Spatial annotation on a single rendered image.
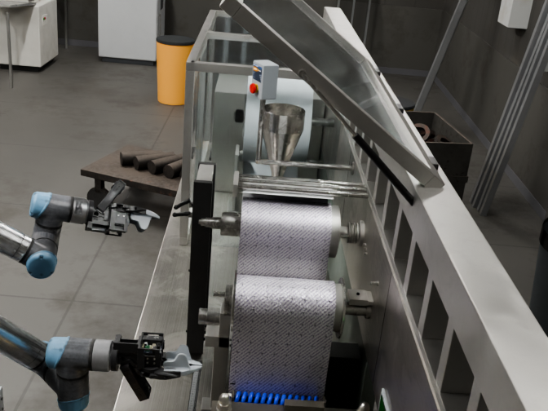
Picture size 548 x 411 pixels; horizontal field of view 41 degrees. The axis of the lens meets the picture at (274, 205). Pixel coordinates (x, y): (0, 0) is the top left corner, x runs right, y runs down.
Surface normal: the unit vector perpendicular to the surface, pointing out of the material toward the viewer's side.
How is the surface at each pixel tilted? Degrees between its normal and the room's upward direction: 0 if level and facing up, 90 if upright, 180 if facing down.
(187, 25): 90
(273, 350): 90
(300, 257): 92
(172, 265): 0
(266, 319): 90
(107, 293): 0
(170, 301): 0
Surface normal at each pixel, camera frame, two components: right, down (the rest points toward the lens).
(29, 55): -0.02, 0.39
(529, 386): 0.08, -0.91
